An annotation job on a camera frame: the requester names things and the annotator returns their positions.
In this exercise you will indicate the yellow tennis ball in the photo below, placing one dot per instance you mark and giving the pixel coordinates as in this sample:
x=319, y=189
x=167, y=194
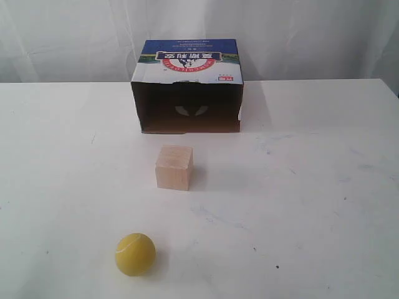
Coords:
x=135, y=254

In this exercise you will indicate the light wooden cube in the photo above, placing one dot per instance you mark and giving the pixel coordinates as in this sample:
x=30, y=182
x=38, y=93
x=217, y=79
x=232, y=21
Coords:
x=173, y=167

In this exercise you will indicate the blue white cardboard box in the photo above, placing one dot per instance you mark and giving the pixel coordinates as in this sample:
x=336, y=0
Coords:
x=188, y=86

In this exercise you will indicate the white backdrop curtain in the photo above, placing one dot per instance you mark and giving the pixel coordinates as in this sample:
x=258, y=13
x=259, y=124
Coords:
x=63, y=41

